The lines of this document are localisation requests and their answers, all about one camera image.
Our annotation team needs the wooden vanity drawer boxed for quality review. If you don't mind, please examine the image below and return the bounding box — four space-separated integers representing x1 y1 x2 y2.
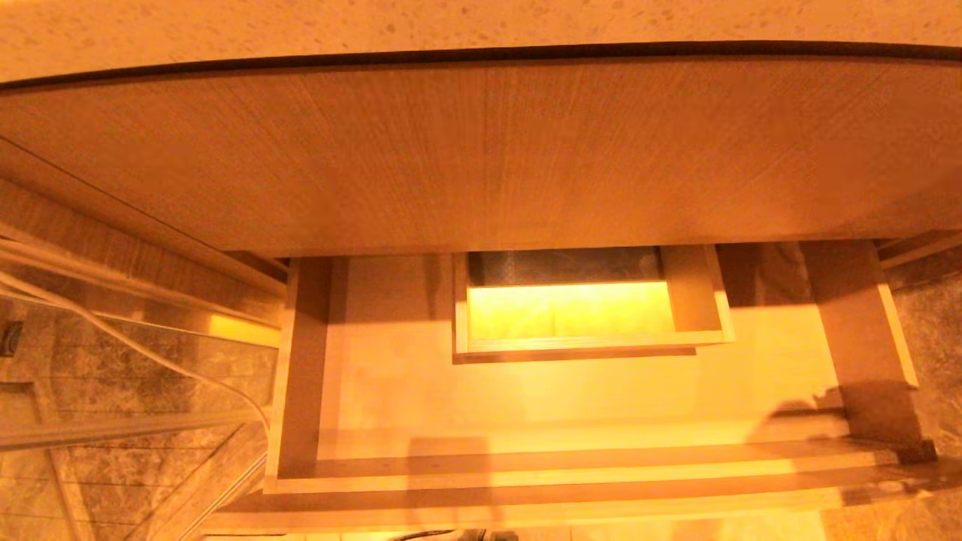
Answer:
203 239 962 536

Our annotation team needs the wooden drawer pipe cutout box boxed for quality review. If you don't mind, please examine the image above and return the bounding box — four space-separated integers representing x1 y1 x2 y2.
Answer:
451 244 736 365

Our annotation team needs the wooden vanity cabinet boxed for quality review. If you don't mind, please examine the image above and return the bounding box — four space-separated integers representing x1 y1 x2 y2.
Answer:
0 44 962 298

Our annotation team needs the speckled stone countertop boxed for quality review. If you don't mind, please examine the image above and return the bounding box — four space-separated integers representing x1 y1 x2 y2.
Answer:
0 0 962 83

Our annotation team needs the thin white cable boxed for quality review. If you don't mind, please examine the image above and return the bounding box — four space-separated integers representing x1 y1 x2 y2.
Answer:
0 267 271 433

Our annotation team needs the glass shower partition metal frame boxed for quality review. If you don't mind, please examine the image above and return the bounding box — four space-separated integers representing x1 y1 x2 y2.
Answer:
0 239 285 541

